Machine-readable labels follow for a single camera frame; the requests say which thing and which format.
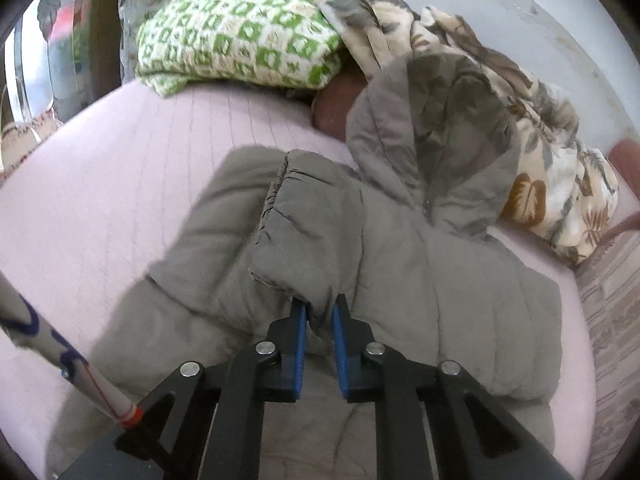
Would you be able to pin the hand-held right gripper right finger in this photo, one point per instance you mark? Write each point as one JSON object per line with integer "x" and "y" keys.
{"x": 342, "y": 355}

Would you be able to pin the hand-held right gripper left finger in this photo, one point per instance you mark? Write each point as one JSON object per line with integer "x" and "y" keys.
{"x": 299, "y": 347}

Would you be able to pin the grey padded hooded jacket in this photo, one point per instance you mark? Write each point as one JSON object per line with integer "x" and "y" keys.
{"x": 400, "y": 260}

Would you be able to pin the pink quilted bed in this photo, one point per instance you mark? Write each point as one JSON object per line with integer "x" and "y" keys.
{"x": 125, "y": 185}

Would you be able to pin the brown pillow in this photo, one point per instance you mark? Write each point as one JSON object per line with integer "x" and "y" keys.
{"x": 335, "y": 110}

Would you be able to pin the striped patterned sofa cushion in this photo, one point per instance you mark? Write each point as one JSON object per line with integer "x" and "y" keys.
{"x": 615, "y": 320}

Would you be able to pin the floral leaf print blanket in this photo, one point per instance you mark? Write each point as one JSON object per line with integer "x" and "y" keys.
{"x": 560, "y": 180}

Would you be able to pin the green patterned pillow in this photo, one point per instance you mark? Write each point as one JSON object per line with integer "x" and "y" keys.
{"x": 240, "y": 35}

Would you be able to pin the pink bolster cushion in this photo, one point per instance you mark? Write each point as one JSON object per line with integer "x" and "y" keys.
{"x": 627, "y": 157}

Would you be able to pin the patterned fabric bag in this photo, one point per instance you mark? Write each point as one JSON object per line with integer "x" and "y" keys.
{"x": 20, "y": 135}

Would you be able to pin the glass door pane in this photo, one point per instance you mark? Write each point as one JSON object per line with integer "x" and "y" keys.
{"x": 60, "y": 60}

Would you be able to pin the lace curtain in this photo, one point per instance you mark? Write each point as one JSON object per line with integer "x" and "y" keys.
{"x": 135, "y": 5}

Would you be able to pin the brown wooden door frame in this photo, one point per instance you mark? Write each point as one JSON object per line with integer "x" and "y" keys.
{"x": 107, "y": 35}

